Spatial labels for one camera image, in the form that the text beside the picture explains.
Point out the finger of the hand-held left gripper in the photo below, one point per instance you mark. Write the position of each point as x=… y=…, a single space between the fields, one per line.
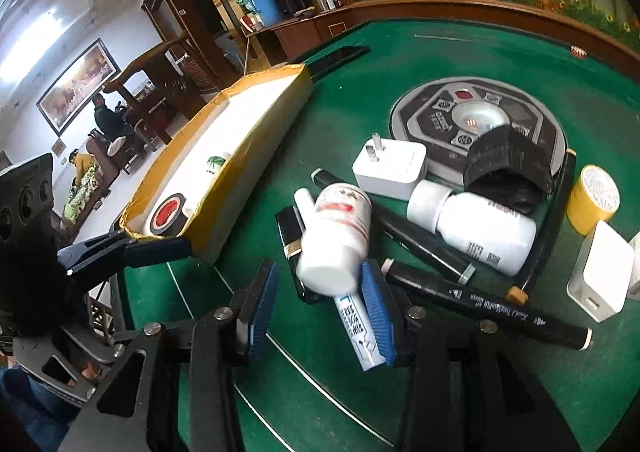
x=150 y=244
x=150 y=258

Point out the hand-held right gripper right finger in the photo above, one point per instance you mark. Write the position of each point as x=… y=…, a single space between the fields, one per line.
x=377 y=317

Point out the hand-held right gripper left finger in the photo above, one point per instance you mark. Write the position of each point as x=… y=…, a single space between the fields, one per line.
x=262 y=312

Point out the black tube with gold band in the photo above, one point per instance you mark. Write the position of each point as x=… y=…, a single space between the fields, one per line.
x=290 y=242

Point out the black marker grey end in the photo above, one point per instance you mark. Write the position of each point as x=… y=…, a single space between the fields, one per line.
x=425 y=244

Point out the white bottle with red label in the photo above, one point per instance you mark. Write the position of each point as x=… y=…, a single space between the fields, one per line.
x=340 y=227

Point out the thick black marker white print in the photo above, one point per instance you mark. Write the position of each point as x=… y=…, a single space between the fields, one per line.
x=480 y=307

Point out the large white bottle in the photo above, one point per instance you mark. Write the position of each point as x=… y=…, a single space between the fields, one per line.
x=490 y=232

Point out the yellow-taped white box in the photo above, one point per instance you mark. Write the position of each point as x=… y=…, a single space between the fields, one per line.
x=260 y=131

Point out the long thin black pen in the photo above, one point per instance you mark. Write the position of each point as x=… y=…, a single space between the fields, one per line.
x=550 y=232

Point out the black pouch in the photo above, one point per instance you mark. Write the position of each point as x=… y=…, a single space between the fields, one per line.
x=505 y=156

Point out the yellow tape roll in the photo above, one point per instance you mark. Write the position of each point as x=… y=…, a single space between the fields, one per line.
x=592 y=197

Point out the white tube with blue print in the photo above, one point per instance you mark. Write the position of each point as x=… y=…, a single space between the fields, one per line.
x=352 y=327

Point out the black tape roll red core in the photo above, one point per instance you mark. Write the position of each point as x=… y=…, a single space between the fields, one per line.
x=167 y=214

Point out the sofa with printed blanket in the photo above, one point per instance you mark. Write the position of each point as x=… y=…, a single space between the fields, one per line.
x=85 y=197

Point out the white bottle with green print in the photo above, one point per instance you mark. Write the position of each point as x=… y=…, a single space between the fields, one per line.
x=217 y=166

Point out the white plug charger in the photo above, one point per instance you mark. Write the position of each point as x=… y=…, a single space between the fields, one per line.
x=392 y=171

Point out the wooden chair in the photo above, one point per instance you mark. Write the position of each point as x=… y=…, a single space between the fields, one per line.
x=145 y=81

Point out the round table control panel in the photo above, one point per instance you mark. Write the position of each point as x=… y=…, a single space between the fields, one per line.
x=435 y=116

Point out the white power adapter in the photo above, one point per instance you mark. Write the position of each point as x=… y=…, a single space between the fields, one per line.
x=602 y=272

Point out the wooden cabinet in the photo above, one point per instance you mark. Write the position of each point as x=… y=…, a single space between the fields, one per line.
x=300 y=34

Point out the green packet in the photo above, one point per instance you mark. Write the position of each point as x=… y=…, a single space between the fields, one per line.
x=245 y=4

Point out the black phone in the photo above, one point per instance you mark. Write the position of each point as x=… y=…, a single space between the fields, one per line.
x=340 y=60

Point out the blue thermos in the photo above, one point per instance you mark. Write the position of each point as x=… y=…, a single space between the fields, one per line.
x=264 y=6

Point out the small red white object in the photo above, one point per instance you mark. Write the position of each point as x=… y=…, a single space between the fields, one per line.
x=578 y=51

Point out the framed wall painting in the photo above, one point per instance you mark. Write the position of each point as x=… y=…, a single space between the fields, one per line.
x=77 y=86

